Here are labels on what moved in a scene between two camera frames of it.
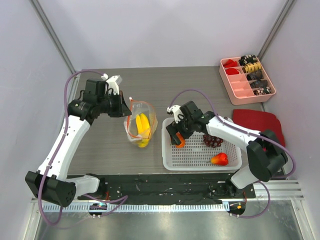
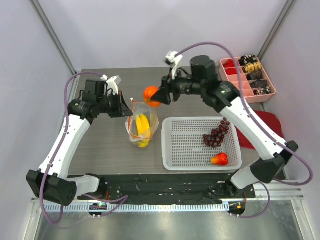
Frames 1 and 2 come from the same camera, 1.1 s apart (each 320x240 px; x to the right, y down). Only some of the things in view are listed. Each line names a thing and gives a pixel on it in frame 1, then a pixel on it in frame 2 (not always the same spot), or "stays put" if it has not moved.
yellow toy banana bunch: [143, 129] stays put
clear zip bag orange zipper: [141, 122] stays put
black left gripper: [122, 109] stays put
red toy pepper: [221, 159] stays put
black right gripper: [180, 129] → [169, 90]
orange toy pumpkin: [182, 143] → [147, 93]
